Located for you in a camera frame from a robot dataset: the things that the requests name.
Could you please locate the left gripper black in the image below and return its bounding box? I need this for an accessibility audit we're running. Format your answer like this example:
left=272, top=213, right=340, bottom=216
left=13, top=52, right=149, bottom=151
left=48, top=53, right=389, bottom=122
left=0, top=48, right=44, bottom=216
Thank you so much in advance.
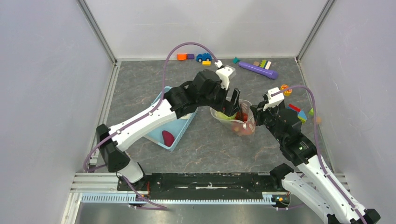
left=198, top=81, right=240, bottom=117

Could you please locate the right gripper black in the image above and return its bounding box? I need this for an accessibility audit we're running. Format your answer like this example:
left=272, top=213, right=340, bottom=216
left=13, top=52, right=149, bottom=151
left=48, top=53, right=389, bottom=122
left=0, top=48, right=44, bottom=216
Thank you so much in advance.
left=250, top=100, right=286, bottom=144

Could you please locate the clear polka dot zip bag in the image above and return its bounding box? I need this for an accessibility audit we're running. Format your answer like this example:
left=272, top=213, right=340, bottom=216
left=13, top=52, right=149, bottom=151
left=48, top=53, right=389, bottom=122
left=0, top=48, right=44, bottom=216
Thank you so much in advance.
left=210, top=99, right=256, bottom=136

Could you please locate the green cabbage toy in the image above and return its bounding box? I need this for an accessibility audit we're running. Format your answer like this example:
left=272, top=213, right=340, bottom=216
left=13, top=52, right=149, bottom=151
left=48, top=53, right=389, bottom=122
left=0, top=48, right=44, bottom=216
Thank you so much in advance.
left=215, top=112, right=237, bottom=120

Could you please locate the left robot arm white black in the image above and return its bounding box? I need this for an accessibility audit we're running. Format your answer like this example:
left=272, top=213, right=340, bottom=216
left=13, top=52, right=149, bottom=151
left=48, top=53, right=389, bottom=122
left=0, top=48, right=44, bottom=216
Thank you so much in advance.
left=96, top=66, right=240, bottom=190

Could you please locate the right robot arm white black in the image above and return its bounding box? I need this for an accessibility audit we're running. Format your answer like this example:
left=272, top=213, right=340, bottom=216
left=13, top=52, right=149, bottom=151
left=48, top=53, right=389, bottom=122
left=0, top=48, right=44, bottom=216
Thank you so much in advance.
left=250, top=102, right=381, bottom=224

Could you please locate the yellow butterfly duplo block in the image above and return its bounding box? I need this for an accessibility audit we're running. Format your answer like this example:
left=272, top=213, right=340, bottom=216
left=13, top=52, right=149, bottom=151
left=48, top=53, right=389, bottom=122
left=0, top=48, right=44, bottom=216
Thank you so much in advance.
left=280, top=84, right=293, bottom=97

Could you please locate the multicolour duplo stack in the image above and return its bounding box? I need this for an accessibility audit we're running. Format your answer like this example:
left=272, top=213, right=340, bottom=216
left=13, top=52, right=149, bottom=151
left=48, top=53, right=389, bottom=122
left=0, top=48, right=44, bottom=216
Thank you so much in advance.
left=288, top=104, right=307, bottom=124

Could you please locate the purple toy flashlight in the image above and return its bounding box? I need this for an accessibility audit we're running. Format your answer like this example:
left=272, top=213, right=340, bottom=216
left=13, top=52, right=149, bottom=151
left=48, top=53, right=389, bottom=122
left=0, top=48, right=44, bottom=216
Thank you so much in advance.
left=238, top=61, right=279, bottom=79

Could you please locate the teal block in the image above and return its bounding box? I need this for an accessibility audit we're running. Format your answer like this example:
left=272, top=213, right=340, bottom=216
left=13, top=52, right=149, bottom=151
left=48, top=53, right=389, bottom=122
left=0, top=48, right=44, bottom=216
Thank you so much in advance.
left=233, top=57, right=240, bottom=64

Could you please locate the white garlic toy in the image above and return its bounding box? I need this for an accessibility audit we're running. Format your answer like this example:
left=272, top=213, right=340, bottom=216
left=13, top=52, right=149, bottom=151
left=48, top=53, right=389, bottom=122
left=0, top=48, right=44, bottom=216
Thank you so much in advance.
left=180, top=113, right=191, bottom=120

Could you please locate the white block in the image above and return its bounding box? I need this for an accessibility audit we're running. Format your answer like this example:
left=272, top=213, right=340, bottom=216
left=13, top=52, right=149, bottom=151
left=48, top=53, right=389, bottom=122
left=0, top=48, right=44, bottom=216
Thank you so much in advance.
left=265, top=61, right=272, bottom=70

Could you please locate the green lego block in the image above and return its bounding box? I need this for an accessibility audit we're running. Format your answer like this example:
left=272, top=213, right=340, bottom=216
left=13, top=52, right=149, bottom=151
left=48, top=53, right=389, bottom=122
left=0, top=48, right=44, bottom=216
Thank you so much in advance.
left=259, top=59, right=268, bottom=68

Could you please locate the blue toy car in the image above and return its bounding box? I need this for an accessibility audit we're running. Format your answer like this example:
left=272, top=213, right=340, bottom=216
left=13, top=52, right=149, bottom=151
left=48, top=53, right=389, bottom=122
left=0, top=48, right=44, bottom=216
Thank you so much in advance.
left=196, top=53, right=212, bottom=63

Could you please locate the light blue plastic basket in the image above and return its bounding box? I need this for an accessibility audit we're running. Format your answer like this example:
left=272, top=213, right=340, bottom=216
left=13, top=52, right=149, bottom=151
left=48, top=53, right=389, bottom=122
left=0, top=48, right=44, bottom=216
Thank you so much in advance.
left=144, top=86, right=198, bottom=152

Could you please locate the magenta fruit toy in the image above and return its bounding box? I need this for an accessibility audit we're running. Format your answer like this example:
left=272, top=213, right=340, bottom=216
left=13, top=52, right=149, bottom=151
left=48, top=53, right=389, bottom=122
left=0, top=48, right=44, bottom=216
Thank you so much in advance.
left=162, top=130, right=175, bottom=147

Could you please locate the orange block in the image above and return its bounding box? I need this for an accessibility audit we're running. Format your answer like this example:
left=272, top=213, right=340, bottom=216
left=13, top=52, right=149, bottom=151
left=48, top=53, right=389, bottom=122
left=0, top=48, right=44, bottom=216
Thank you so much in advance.
left=177, top=54, right=188, bottom=61

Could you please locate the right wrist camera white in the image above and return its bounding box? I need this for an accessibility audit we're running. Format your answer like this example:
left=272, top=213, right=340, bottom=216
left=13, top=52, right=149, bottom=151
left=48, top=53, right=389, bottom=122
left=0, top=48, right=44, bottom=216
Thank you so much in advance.
left=263, top=87, right=284, bottom=111

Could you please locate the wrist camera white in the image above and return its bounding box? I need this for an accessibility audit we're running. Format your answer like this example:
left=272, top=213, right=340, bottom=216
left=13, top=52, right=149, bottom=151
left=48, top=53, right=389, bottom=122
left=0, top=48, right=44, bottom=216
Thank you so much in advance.
left=214, top=60, right=236, bottom=90
left=263, top=87, right=284, bottom=111

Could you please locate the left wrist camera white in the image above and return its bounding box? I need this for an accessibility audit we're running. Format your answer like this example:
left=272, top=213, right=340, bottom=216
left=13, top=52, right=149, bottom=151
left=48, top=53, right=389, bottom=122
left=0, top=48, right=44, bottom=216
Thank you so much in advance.
left=214, top=60, right=236, bottom=90

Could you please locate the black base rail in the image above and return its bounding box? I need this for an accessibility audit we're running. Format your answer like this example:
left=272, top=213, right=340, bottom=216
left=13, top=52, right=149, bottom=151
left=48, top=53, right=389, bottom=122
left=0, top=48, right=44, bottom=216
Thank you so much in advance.
left=116, top=173, right=290, bottom=200

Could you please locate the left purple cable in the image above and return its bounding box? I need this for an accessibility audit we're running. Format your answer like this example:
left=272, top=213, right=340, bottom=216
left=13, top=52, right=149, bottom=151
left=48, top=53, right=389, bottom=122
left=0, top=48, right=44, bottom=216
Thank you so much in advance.
left=83, top=42, right=219, bottom=173

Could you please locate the white slotted cable duct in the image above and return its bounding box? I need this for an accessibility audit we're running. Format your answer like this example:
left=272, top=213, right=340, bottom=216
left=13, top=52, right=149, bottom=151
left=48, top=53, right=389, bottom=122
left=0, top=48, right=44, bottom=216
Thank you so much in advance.
left=81, top=193, right=274, bottom=205

